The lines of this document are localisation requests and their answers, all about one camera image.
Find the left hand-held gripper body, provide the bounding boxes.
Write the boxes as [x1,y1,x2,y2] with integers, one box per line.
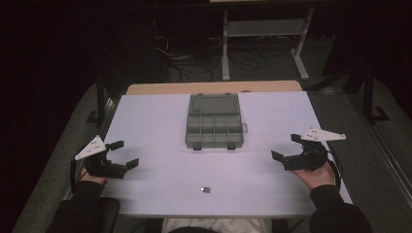
[74,134,128,180]

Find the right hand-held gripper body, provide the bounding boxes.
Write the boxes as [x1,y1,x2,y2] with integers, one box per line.
[282,127,347,173]

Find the person's left hand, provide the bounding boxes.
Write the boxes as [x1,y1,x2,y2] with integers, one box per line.
[79,166,108,186]

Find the person's right hand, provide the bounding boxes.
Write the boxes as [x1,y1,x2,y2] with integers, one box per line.
[290,160,337,192]

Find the black metal stand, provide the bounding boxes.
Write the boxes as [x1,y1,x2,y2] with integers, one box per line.
[361,62,391,124]
[85,64,115,124]

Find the grey plastic organizer box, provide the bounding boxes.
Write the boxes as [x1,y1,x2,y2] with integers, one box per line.
[185,92,249,151]

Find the wooden table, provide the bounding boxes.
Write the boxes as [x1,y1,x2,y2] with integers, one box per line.
[125,80,303,96]

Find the person's white clothing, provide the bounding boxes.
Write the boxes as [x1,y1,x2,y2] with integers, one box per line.
[160,217,274,233]

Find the white metal stand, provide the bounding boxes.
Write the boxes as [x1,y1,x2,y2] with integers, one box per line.
[221,5,316,82]

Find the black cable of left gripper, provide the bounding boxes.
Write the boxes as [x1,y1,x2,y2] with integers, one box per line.
[69,158,86,195]

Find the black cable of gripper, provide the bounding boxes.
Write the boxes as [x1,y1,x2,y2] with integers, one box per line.
[325,147,344,189]
[69,158,86,195]

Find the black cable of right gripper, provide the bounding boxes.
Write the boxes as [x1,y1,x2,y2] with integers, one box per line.
[325,147,344,189]

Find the black cables on floor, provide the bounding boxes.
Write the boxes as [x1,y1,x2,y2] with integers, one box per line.
[152,33,280,83]

